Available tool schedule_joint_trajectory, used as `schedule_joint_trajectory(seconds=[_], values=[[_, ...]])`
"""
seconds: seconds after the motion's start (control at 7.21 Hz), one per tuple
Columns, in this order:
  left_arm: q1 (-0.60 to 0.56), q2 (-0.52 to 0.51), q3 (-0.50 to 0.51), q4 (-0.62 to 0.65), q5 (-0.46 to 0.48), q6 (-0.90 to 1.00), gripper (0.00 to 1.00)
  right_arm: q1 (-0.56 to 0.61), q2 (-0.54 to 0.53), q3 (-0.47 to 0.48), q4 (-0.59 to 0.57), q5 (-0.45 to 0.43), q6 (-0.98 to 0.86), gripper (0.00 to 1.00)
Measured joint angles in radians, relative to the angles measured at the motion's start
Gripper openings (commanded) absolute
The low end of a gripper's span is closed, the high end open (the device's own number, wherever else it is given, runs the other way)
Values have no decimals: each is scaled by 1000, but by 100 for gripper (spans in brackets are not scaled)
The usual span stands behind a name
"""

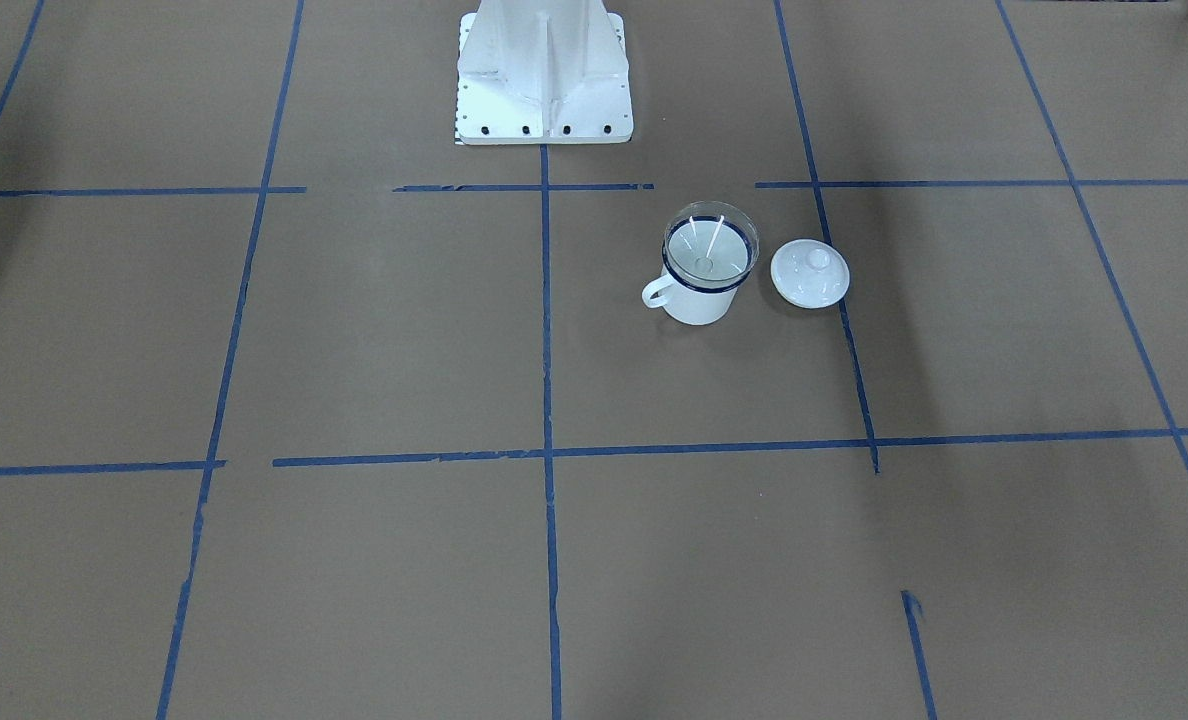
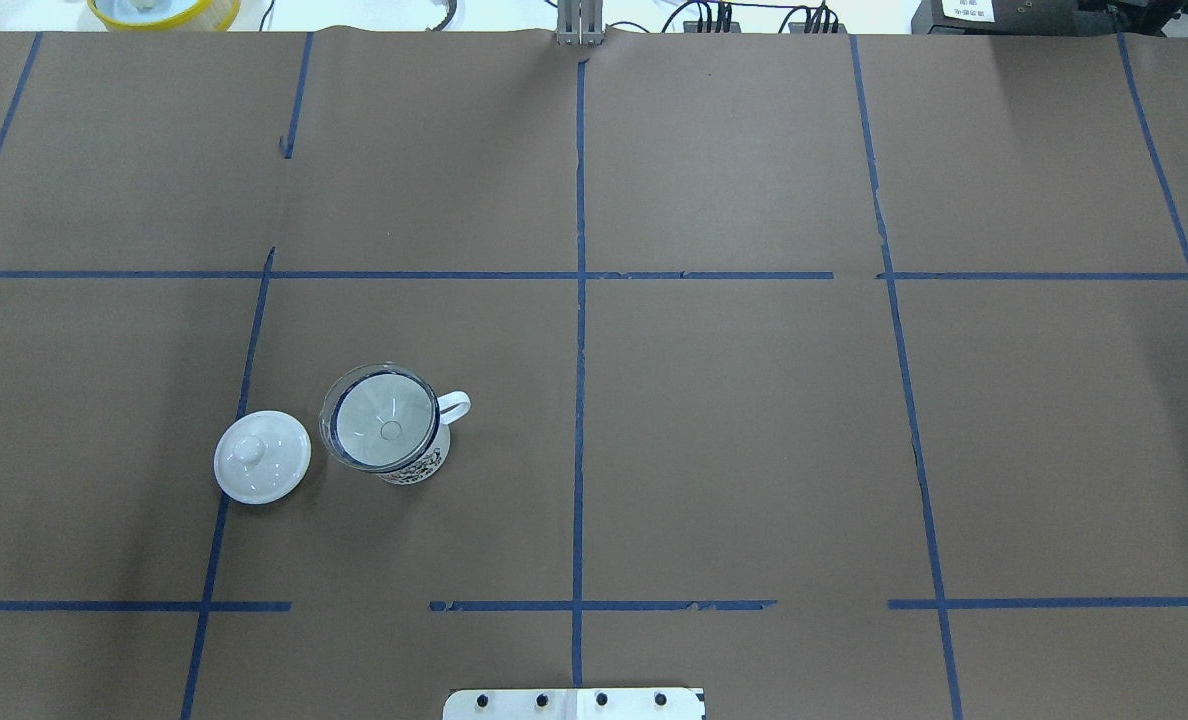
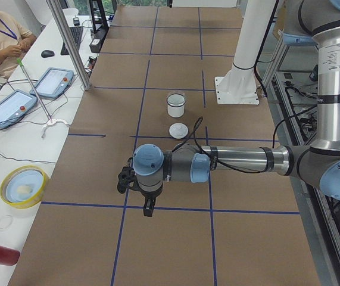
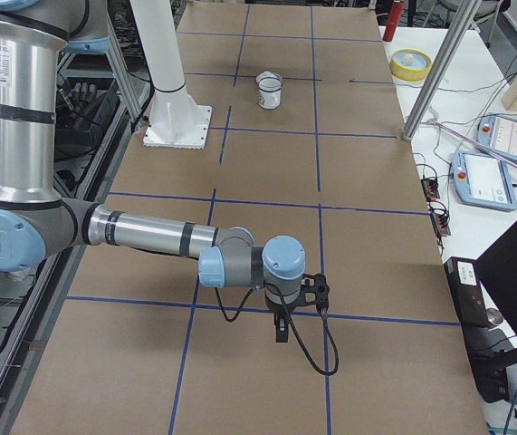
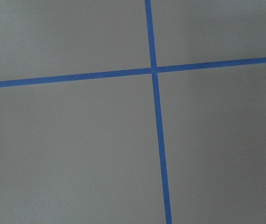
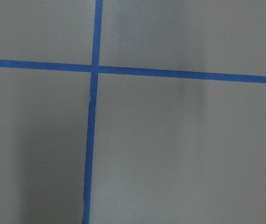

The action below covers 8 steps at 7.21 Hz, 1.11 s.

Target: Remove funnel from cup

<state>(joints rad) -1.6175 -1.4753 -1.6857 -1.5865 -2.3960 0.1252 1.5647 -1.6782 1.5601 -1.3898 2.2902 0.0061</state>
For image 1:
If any white round cup lid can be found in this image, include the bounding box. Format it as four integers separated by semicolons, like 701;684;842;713
769;238;851;309

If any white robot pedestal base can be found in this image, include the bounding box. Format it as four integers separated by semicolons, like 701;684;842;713
454;1;636;146

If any white enamel cup blue rim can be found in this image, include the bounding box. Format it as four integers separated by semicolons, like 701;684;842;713
642;201;760;326

